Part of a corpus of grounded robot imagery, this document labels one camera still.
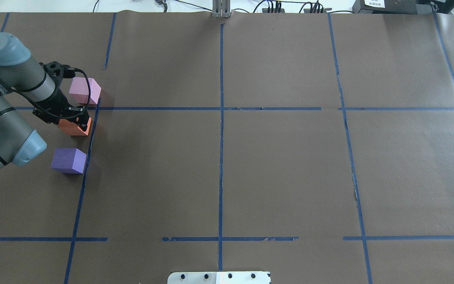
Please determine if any purple foam block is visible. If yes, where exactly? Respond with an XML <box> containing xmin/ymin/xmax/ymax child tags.
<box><xmin>51</xmin><ymin>148</ymin><xmax>87</xmax><ymax>174</ymax></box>

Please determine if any orange foam block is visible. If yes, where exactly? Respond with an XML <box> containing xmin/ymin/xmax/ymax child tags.
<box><xmin>57</xmin><ymin>118</ymin><xmax>92</xmax><ymax>136</ymax></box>

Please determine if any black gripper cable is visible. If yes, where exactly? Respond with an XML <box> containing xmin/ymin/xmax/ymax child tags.
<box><xmin>34</xmin><ymin>68</ymin><xmax>92</xmax><ymax>119</ymax></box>

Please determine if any pink foam block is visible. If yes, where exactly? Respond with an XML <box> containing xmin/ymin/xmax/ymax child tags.
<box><xmin>69</xmin><ymin>77</ymin><xmax>102</xmax><ymax>105</ymax></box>

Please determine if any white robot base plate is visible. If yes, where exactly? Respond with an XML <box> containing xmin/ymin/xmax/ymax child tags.
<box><xmin>167</xmin><ymin>271</ymin><xmax>272</xmax><ymax>284</ymax></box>

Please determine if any grey aluminium post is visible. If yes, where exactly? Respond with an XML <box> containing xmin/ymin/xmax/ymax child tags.
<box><xmin>212</xmin><ymin>0</ymin><xmax>232</xmax><ymax>18</ymax></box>

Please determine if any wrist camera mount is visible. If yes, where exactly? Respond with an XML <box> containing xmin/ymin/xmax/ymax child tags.
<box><xmin>40</xmin><ymin>62</ymin><xmax>76</xmax><ymax>84</ymax></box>

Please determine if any black box device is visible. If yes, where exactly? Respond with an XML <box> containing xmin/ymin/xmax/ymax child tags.
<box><xmin>352</xmin><ymin>0</ymin><xmax>445</xmax><ymax>15</ymax></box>

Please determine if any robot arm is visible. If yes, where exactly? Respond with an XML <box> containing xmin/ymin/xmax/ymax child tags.
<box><xmin>0</xmin><ymin>32</ymin><xmax>90</xmax><ymax>169</ymax></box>

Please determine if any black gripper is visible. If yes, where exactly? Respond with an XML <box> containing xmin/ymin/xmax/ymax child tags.
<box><xmin>32</xmin><ymin>90</ymin><xmax>90</xmax><ymax>131</ymax></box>

